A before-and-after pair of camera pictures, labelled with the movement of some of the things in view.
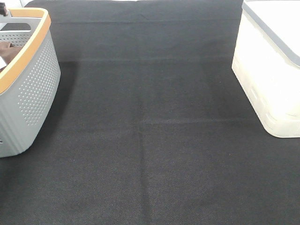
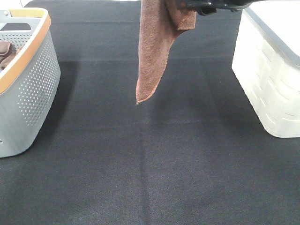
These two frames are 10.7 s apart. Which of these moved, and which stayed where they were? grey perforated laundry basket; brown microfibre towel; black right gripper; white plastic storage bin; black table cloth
Moved: black right gripper; brown microfibre towel
Stayed: grey perforated laundry basket; black table cloth; white plastic storage bin
